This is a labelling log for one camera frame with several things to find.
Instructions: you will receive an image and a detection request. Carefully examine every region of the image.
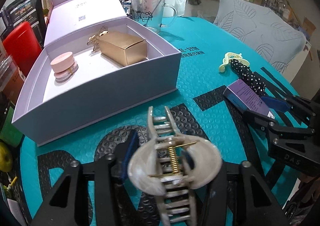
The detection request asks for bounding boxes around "grey leaf-pattern chair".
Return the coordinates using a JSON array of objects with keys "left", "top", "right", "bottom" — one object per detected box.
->
[{"left": 214, "top": 0, "right": 307, "bottom": 74}]

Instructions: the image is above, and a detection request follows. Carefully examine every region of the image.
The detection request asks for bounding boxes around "pearl beige hair claw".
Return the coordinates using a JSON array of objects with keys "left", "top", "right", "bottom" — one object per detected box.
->
[{"left": 127, "top": 107, "right": 222, "bottom": 225}]

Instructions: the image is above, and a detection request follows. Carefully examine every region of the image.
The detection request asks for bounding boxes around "purple cosmetics box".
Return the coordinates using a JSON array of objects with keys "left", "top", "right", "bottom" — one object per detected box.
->
[{"left": 223, "top": 79, "right": 275, "bottom": 119}]

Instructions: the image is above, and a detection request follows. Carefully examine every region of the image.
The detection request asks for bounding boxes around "metal stirring spoon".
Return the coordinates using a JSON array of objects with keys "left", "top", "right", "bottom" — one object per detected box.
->
[{"left": 142, "top": 0, "right": 176, "bottom": 33}]

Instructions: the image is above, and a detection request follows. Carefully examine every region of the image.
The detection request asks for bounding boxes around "pink round compact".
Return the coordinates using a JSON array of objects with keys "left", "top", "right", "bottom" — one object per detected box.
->
[{"left": 50, "top": 52, "right": 79, "bottom": 83}]

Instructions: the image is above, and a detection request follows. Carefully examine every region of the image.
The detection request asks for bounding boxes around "lavender gift box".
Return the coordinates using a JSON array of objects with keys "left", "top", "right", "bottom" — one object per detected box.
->
[{"left": 12, "top": 0, "right": 181, "bottom": 145}]

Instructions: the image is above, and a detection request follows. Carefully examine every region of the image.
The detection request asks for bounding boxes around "red canister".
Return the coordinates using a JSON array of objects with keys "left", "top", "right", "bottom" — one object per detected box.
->
[{"left": 3, "top": 22, "right": 42, "bottom": 77}]

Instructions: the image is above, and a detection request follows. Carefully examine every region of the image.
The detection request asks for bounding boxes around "black snack bag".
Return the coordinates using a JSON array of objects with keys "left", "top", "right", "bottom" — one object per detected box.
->
[{"left": 1, "top": 0, "right": 47, "bottom": 47}]

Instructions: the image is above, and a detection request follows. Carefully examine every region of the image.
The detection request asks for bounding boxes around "yellow hair clip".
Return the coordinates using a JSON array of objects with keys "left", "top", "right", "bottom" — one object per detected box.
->
[{"left": 218, "top": 52, "right": 250, "bottom": 73}]

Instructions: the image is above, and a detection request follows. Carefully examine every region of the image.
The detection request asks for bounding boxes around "glass Hello Kitty mug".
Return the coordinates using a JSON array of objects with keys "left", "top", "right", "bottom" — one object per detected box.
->
[{"left": 131, "top": 0, "right": 177, "bottom": 34}]

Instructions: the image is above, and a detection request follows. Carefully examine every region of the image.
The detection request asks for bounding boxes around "black polka dot scrunchie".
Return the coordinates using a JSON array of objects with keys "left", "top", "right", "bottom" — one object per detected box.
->
[{"left": 230, "top": 61, "right": 266, "bottom": 97}]

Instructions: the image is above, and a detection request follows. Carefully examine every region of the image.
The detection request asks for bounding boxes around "teal foam mat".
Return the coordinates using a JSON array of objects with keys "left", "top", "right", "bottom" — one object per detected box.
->
[{"left": 20, "top": 17, "right": 296, "bottom": 216}]

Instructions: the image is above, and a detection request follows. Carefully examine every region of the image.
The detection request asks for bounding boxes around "gold cardboard box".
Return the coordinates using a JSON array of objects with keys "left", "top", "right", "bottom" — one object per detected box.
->
[{"left": 98, "top": 32, "right": 148, "bottom": 66}]

